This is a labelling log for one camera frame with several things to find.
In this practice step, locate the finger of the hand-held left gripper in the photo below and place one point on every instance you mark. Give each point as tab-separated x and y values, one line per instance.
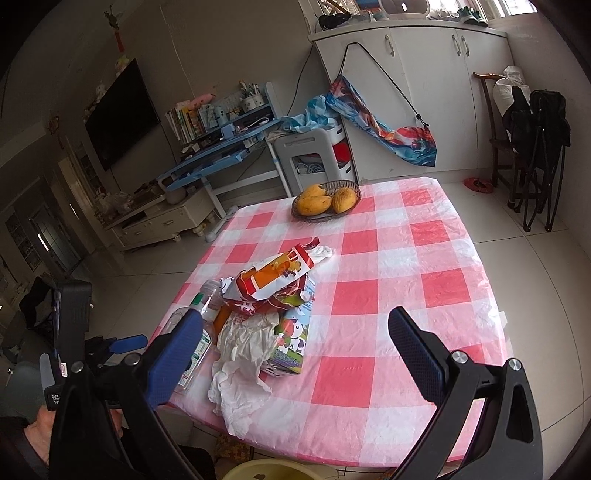
131	344

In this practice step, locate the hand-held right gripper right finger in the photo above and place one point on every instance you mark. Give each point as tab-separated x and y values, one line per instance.
415	355

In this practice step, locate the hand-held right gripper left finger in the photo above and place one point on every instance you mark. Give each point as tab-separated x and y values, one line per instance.
175	360

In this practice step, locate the large white tissue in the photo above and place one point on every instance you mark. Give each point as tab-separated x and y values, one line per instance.
240	350

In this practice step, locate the clear plastic bottle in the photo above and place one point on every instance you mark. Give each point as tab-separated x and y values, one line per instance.
207	300

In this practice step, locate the blue cow print carton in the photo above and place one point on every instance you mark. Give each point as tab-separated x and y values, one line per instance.
293	341

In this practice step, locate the orange white snack bag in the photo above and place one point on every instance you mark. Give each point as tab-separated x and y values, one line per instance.
272	272

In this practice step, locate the red green snack wrapper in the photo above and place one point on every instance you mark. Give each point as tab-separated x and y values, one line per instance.
295	300

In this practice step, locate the small white tissue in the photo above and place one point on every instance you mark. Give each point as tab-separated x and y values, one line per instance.
323	253

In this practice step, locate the yellow plastic bin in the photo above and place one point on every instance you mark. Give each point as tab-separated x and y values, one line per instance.
277	471

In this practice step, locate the person's left hand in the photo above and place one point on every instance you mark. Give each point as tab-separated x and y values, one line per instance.
37	429

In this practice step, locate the red white checkered tablecloth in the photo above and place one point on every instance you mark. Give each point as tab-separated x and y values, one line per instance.
392	258

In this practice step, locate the floral patterned cushion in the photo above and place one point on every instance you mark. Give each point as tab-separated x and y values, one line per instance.
235	447

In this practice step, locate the plastic bags on cabinet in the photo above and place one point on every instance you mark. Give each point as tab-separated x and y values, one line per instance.
113	203

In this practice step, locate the cream television cabinet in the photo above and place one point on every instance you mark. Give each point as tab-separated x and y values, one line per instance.
157	221

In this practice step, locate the white jug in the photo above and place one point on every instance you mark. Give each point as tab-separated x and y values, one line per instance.
173	194

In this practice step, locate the yellow mango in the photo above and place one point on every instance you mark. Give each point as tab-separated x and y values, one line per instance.
344	201
314	205
311	190

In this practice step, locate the red slipper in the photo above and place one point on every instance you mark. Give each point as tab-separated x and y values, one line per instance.
478	184

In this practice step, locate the dark wicker fruit basket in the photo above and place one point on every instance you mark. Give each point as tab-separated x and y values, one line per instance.
344	184

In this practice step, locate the black flat television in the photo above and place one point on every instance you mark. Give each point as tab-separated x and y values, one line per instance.
122	115

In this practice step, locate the blue study desk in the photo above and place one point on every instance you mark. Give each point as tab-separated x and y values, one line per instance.
217	157

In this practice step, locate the white storage basket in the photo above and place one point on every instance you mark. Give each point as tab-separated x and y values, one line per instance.
342	152

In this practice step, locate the row of books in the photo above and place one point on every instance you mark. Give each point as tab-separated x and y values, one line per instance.
182	124

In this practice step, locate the colourful printed sling bag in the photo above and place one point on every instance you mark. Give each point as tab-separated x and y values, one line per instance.
392	134

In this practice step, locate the dark wooden chair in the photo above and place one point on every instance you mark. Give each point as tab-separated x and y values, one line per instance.
496	138

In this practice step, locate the white plastic stool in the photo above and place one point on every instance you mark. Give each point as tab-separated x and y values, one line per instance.
300	143

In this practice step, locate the pink plush toy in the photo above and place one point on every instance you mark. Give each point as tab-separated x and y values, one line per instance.
202	100

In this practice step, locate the blue plastic bag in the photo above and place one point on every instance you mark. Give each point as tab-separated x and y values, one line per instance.
314	115

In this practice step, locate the black folding chair with jacket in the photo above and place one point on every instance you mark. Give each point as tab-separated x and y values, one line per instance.
545	120

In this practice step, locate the white pen holder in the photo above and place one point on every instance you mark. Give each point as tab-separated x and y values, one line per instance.
253	101

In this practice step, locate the white cupboard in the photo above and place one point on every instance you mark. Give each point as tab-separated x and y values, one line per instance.
429	83

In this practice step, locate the red hanging knot ornament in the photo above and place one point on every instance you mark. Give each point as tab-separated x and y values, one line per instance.
119	39

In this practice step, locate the white sack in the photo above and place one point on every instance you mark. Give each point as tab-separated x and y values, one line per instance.
505	90

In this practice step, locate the green sneakers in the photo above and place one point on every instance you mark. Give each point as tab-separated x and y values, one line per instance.
471	16

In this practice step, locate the black shoes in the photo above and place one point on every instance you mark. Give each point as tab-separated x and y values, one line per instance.
334	21

